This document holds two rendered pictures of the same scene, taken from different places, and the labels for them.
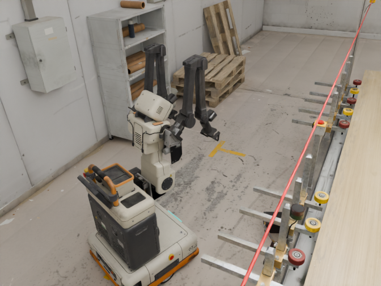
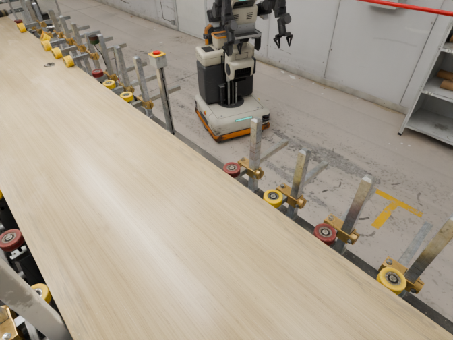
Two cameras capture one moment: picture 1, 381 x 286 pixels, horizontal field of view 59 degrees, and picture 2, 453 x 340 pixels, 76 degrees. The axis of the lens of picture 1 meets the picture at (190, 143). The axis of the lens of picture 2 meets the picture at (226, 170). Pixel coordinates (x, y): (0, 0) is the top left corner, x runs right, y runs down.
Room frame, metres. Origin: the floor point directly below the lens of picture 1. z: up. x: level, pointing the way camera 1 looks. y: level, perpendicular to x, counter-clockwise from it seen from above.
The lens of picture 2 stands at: (2.68, -2.22, 1.80)
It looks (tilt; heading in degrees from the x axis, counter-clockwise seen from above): 42 degrees down; 108
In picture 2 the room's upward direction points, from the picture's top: 2 degrees counter-clockwise
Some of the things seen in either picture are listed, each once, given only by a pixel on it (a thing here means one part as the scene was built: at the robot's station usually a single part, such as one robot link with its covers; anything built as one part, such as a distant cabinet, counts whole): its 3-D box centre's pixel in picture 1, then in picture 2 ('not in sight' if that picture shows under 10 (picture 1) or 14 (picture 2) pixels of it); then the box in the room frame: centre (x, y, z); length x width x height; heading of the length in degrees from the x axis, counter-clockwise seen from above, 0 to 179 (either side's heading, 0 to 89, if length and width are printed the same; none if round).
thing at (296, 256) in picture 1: (295, 261); (99, 77); (1.10, -0.49, 0.85); 0.08 x 0.08 x 0.11
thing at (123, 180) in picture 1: (117, 180); (224, 39); (1.80, 0.50, 0.87); 0.23 x 0.15 x 0.11; 40
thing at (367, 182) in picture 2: (339, 96); (350, 222); (2.91, -1.43, 0.90); 0.04 x 0.04 x 0.48; 60
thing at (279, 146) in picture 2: (317, 125); (259, 159); (2.48, -1.09, 0.84); 0.43 x 0.03 x 0.04; 60
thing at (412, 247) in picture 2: (331, 96); (406, 258); (3.14, -1.46, 0.80); 0.43 x 0.03 x 0.04; 60
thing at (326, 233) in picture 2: (350, 104); (322, 239); (2.82, -1.51, 0.85); 0.08 x 0.08 x 0.11
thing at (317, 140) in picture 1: (313, 161); (166, 102); (1.83, -0.82, 0.93); 0.05 x 0.05 x 0.45; 60
